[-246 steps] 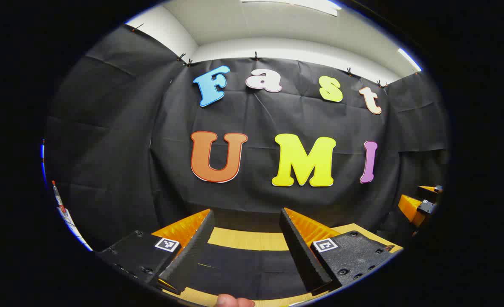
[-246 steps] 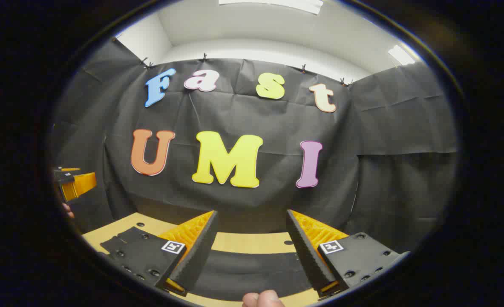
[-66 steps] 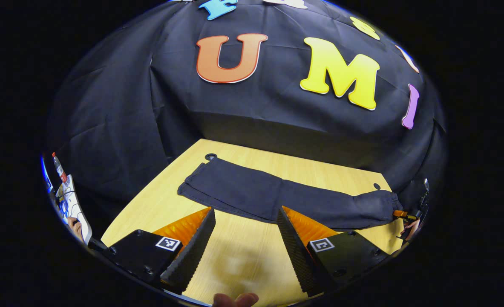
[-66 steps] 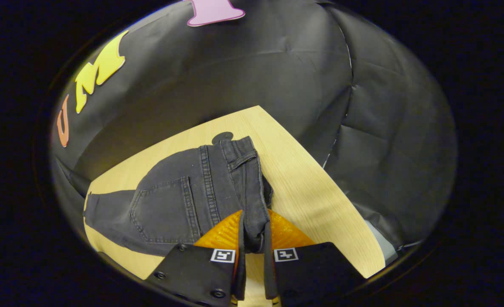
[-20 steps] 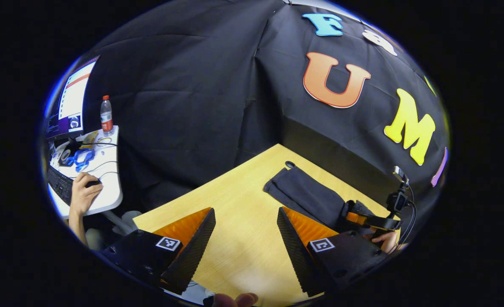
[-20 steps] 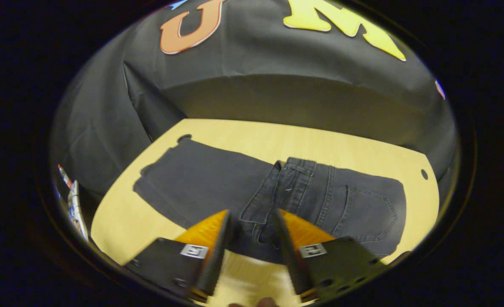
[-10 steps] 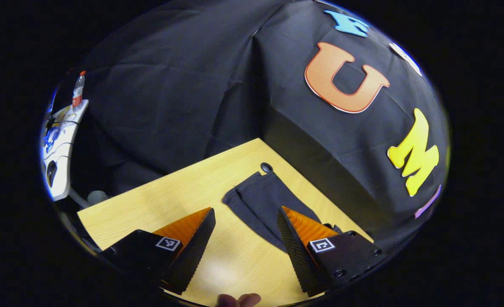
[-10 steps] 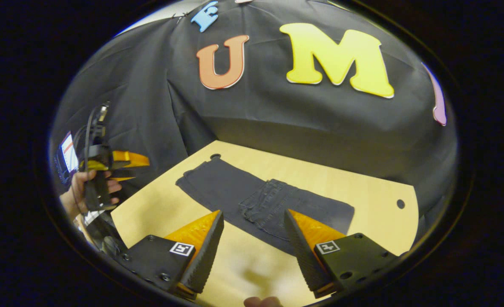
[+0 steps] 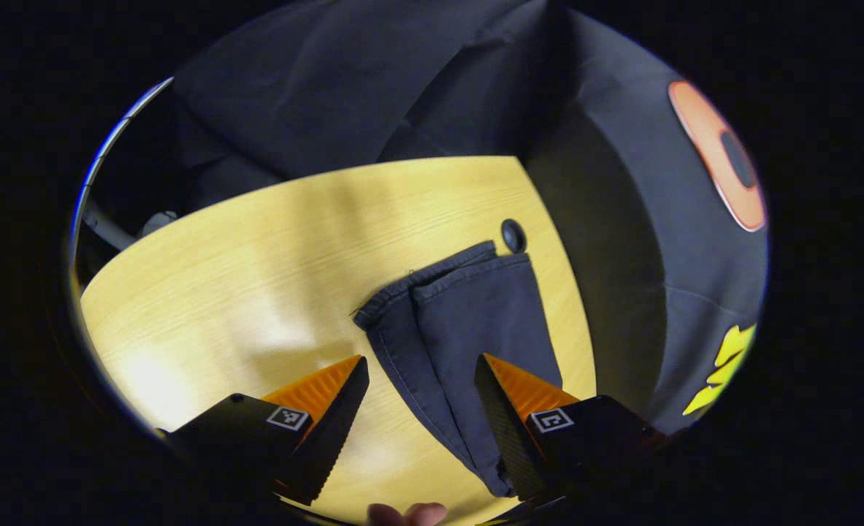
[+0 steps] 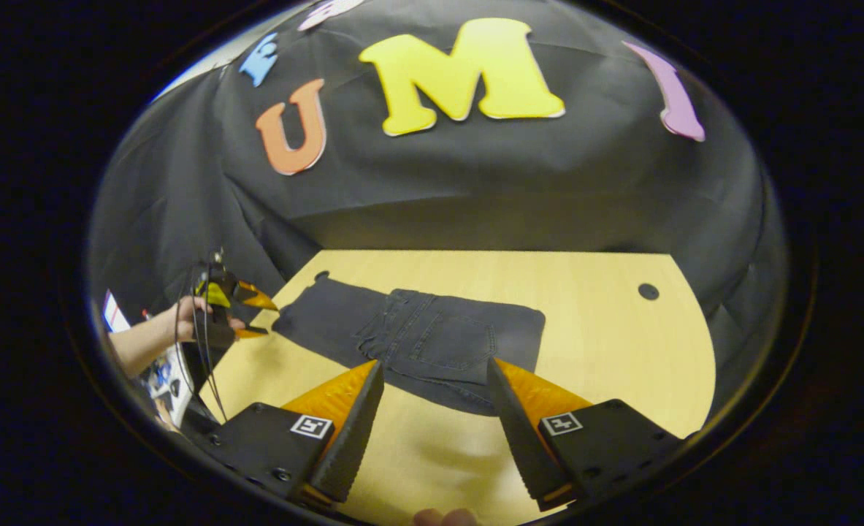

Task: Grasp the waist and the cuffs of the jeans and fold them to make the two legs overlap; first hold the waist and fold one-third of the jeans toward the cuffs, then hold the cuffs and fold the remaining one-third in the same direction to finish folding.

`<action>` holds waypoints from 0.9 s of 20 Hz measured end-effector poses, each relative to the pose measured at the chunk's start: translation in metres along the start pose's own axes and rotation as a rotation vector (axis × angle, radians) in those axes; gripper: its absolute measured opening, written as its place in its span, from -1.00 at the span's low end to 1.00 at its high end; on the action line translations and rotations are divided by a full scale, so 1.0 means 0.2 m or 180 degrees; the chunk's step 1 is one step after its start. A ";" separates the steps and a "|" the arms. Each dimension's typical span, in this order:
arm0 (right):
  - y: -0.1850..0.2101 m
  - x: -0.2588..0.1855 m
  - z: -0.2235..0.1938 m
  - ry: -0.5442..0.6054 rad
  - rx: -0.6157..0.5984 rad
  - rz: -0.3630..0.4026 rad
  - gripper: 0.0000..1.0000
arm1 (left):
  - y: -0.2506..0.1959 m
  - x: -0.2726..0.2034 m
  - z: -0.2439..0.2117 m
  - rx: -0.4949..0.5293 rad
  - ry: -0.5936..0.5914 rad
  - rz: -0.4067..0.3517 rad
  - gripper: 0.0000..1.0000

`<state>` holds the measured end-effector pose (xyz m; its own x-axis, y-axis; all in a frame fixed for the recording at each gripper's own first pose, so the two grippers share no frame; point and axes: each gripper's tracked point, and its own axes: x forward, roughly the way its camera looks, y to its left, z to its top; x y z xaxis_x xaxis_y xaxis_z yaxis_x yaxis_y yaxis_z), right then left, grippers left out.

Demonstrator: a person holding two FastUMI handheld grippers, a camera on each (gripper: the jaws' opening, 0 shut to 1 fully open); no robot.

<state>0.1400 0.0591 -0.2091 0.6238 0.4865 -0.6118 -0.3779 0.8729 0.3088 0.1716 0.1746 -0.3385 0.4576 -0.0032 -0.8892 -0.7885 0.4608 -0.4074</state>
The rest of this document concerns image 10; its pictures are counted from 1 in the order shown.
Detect black backdrop cloth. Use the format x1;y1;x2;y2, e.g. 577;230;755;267
88;0;787;410

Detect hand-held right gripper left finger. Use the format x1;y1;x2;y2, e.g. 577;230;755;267
209;358;386;510

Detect black jeans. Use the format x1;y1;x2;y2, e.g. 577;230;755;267
272;276;547;417

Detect white printed sheet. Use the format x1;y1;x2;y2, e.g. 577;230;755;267
103;291;134;333

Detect black cable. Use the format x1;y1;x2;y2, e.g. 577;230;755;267
175;262;229;423

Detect white blue printed bag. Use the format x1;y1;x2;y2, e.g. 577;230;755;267
139;343;193;428

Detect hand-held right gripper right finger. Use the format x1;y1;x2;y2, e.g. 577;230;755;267
486;357;688;512

